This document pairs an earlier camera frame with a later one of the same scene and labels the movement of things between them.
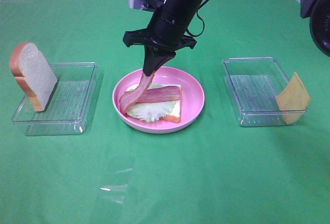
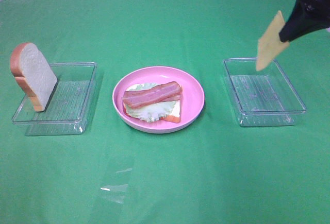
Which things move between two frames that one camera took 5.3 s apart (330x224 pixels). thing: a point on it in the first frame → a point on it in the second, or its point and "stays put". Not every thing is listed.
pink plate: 192,101 stays put
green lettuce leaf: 150,111 stays put
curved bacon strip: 127,101 → 164,91
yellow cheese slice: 293,100 → 270,45
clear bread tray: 73,104 stays put
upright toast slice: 33,74 stays put
